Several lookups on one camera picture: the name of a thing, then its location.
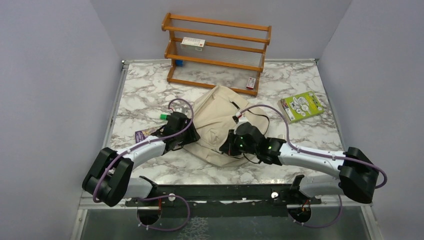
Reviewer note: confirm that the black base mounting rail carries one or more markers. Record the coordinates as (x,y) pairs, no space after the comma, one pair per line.
(223,200)

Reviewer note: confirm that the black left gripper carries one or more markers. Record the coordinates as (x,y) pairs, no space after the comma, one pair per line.
(192,136)

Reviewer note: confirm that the white red box on shelf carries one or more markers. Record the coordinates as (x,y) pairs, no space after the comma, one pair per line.
(191,43)

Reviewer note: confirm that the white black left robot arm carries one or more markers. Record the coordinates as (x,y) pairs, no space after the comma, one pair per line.
(109,177)

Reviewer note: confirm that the orange wooden shelf rack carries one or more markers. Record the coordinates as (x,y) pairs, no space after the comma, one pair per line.
(233,52)

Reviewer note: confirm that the purple treehouse book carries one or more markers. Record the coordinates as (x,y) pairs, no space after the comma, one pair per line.
(141,135)

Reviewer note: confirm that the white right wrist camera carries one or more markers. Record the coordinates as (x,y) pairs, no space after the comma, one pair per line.
(240,119)

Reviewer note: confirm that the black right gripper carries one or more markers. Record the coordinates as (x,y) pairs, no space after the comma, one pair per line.
(228,146)

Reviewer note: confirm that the green comic book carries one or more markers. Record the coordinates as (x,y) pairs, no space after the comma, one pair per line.
(300,107)

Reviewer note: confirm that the small blue item on shelf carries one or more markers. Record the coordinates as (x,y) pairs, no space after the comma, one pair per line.
(179,63)

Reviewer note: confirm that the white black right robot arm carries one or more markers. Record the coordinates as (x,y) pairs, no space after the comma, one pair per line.
(349,173)

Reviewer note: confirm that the small red white card box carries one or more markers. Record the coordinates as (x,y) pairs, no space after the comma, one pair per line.
(251,83)

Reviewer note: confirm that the cream canvas student bag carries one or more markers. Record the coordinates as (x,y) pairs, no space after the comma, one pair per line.
(213,118)

